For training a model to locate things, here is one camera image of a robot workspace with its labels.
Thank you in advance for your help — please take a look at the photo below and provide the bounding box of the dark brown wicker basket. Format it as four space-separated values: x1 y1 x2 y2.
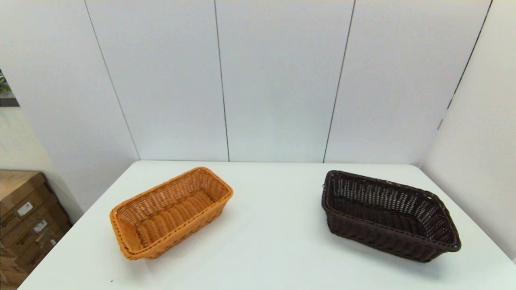
321 170 462 263

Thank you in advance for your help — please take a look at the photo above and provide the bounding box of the orange wicker basket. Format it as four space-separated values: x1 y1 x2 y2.
110 166 233 260

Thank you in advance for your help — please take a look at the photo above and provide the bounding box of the dark framed plant picture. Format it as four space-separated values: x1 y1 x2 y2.
0 69 20 107

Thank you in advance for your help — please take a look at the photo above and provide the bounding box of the brown cardboard box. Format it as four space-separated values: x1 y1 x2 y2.
0 170 56 238
16 222 73 275
0 201 67 258
0 242 29 290

